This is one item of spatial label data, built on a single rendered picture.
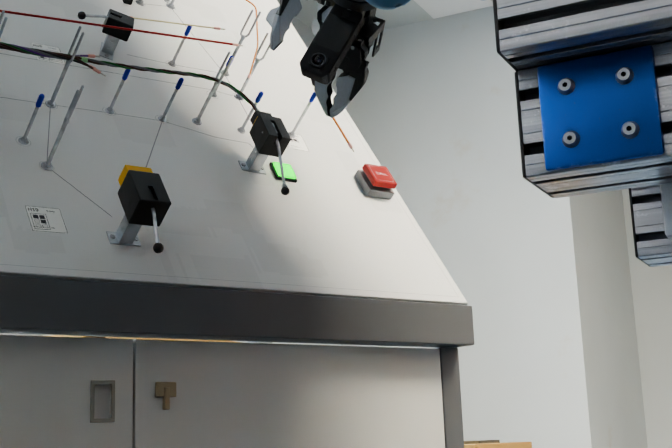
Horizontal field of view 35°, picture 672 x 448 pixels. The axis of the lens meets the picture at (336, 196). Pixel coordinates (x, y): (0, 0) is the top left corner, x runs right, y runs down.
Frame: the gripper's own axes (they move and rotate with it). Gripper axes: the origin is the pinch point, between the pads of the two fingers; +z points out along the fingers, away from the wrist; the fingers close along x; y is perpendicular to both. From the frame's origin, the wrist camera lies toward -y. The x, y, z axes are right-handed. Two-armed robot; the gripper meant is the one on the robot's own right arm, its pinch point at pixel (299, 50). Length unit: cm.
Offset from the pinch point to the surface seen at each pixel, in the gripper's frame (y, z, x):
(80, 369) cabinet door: -26, 45, 33
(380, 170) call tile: 4.8, 17.2, -25.4
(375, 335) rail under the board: -24.6, 37.6, -12.2
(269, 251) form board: -13.9, 29.6, 3.6
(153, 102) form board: 17.0, 15.3, 14.6
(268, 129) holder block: -0.3, 13.4, 1.7
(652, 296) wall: 359, 127, -552
